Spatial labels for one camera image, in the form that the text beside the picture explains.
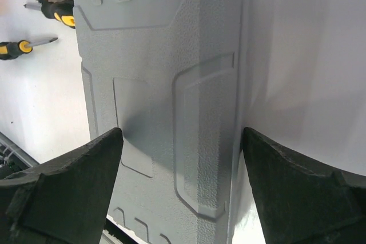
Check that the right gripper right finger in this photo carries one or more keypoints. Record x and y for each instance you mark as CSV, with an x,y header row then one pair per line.
x,y
300,199

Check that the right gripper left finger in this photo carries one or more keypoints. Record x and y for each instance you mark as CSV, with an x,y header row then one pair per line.
x,y
64,200

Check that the grey plastic tool case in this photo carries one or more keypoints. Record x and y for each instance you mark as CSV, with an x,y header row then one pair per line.
x,y
169,74

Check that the lower black yellow screwdriver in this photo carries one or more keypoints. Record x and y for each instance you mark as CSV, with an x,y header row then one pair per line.
x,y
12,50

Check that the black yellow screwdriver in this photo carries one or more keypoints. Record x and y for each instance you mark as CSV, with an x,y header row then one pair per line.
x,y
12,50
61,11

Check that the upper black yellow screwdriver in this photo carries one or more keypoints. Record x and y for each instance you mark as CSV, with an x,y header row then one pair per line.
x,y
61,11

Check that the aluminium front rail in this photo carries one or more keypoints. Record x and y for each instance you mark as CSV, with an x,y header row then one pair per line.
x,y
13,158

